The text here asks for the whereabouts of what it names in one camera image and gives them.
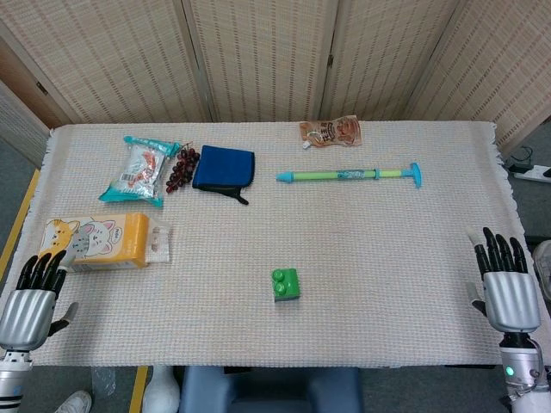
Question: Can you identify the black power adapter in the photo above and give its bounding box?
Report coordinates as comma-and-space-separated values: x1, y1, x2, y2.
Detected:
504, 145, 535, 173

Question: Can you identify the clear plastic sheet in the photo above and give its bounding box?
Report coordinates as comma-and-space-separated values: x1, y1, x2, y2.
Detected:
91, 367, 118, 398

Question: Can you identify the white rounded robot cover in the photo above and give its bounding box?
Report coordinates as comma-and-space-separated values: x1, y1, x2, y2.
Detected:
141, 365, 181, 413

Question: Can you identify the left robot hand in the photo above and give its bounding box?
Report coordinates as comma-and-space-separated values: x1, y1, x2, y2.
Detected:
0, 250, 80, 352

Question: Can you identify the white power strip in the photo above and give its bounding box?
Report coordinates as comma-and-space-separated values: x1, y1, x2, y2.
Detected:
514, 165, 551, 184

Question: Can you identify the blue pouch with black strap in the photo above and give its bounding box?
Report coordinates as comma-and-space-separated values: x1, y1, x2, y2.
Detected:
191, 145, 257, 206

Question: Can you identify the teal white snack bag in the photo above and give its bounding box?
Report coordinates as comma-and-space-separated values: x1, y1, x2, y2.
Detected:
97, 135, 182, 209

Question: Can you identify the orange cat tissue pack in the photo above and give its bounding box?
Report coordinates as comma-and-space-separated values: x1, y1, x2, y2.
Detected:
34, 213, 172, 274

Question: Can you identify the white sneaker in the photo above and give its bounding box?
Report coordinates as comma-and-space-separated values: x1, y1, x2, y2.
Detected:
54, 389, 93, 413

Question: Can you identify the woven folding screen panel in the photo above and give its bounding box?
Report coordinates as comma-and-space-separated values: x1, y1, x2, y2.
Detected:
0, 0, 216, 126
404, 0, 551, 158
0, 38, 74, 169
180, 0, 345, 124
320, 0, 474, 122

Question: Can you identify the dark red grape bunch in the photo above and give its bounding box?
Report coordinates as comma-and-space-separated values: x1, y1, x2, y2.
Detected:
165, 144, 201, 194

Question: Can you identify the green teal water squirter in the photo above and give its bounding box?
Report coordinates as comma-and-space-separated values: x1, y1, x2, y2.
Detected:
275, 162, 424, 189

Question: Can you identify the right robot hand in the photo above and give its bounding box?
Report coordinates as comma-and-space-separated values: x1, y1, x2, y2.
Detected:
466, 226, 542, 349

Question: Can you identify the beige woven tablecloth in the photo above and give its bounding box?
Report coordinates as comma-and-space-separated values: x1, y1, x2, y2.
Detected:
0, 121, 540, 370

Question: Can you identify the green toy brick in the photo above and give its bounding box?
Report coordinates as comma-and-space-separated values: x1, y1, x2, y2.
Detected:
270, 268, 302, 300

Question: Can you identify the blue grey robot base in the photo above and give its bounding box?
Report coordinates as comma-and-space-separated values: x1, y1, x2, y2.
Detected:
178, 365, 365, 413

